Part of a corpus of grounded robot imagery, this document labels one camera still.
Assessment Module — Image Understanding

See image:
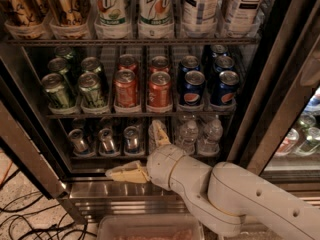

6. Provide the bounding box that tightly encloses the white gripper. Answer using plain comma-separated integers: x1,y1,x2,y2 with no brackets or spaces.
105,120,185,191

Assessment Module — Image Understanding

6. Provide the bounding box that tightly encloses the redbull can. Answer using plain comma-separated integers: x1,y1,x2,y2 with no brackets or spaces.
99,117,115,128
71,118,86,131
98,128,116,154
128,117,143,128
124,126,140,153
68,129,90,155

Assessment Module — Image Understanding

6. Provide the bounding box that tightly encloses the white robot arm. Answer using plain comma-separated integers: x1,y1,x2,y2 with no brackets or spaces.
106,120,320,240

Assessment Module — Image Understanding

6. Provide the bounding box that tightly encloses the front right orange can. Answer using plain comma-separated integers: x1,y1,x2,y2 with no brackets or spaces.
148,71,171,107

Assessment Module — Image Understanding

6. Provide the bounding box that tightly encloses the orange can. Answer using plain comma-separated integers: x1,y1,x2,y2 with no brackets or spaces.
114,69,137,108
148,71,171,107
149,55,170,73
118,54,138,73

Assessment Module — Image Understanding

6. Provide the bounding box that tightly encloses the front left orange can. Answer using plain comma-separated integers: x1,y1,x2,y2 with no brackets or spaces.
114,69,137,108

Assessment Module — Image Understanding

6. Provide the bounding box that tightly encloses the front right green can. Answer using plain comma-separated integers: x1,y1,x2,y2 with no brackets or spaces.
78,72,106,108

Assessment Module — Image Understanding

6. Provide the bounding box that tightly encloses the front left pepsi can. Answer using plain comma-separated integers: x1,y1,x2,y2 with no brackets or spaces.
179,70,205,106

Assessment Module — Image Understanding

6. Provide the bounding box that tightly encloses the pepsi can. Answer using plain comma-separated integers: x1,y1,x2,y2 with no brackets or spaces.
178,55,200,80
214,56,235,73
210,70,239,106
210,44,228,58
179,70,205,106

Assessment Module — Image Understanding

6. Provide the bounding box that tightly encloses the rear right orange can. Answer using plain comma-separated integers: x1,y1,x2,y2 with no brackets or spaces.
149,55,170,73

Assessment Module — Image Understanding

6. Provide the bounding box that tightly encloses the front right pepsi can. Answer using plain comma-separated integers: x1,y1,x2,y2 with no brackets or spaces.
210,70,239,106

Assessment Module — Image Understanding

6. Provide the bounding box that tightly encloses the rear left orange can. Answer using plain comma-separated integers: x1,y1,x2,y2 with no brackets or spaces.
118,54,138,73

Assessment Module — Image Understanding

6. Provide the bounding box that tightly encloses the rear left pepsi can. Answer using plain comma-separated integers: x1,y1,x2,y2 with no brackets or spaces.
178,55,200,80

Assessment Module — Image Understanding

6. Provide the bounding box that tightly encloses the middle right green can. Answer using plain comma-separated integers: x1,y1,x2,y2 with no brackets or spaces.
81,57,107,84

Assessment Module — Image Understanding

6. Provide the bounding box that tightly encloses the front left green can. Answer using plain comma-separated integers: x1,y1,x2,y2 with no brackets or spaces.
41,73,75,109

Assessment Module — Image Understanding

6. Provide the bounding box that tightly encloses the middle right pepsi can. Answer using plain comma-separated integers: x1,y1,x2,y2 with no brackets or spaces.
214,56,235,73

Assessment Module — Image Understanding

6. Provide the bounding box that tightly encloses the open left fridge door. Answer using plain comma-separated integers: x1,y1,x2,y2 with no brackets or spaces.
0,78,87,225

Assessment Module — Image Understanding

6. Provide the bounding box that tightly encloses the rear right pepsi can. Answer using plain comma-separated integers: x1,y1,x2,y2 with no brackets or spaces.
210,44,228,58

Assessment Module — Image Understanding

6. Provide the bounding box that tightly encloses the middle left green can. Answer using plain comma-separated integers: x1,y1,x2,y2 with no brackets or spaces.
48,57,75,87

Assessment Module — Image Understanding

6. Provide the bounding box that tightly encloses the rear green can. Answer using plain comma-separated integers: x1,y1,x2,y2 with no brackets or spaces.
54,46,78,64

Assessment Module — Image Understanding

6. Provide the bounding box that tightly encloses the red can behind glass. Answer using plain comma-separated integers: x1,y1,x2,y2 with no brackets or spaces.
275,128,299,156

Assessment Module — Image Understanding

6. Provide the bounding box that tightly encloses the green can behind glass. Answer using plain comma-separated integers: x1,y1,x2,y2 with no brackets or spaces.
295,114,320,156

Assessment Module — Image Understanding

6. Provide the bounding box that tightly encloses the right gold lacroix can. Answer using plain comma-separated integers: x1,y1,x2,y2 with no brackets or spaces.
48,0,91,27

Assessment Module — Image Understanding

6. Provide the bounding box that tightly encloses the left clear water bottle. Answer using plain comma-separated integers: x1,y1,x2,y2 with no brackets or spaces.
148,119,167,154

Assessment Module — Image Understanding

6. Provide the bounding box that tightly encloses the clear water bottle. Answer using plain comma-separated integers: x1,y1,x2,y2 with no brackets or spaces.
176,120,199,155
148,119,167,154
197,119,223,157

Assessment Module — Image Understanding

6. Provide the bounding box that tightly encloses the middle clear water bottle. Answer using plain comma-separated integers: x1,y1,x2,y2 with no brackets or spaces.
176,120,199,155

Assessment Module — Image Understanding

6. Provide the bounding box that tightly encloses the right clear water bottle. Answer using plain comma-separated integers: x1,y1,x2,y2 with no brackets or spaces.
197,119,223,157

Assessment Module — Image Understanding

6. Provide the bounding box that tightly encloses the left clear plastic bin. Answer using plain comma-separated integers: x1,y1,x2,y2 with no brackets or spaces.
96,214,204,240

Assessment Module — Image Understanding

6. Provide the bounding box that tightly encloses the right 7up bottle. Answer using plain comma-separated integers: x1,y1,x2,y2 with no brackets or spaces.
139,0,172,26

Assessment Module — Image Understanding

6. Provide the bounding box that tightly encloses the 7up bottle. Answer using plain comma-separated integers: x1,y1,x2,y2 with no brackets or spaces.
96,0,127,26
139,0,172,26

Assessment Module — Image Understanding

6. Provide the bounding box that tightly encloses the left 7up bottle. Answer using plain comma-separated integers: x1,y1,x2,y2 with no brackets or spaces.
96,0,127,26

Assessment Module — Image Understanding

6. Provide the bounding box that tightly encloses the left tea bottle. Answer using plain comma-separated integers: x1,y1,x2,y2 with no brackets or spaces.
183,0,218,25

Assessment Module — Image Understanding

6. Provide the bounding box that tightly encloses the tea bottle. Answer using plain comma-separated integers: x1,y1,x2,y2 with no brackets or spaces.
221,0,262,25
183,0,218,25

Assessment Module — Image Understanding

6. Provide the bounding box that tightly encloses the right tea bottle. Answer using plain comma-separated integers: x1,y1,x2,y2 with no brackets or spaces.
221,0,262,25

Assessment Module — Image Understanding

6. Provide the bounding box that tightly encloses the middle wire fridge shelf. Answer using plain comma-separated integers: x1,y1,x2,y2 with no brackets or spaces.
46,111,234,119

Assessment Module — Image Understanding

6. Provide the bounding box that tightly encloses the wire fridge shelf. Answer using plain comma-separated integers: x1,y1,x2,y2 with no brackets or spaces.
46,111,234,119
5,38,259,47

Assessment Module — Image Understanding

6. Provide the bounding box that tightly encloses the orange floor cable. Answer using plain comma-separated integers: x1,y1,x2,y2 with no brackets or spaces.
0,149,15,189

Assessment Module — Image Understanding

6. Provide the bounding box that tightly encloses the steel fridge door frame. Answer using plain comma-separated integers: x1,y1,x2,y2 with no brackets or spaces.
221,0,320,204

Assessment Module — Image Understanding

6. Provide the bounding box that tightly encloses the upper wire fridge shelf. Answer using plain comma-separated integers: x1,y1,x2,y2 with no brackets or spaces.
5,38,259,47

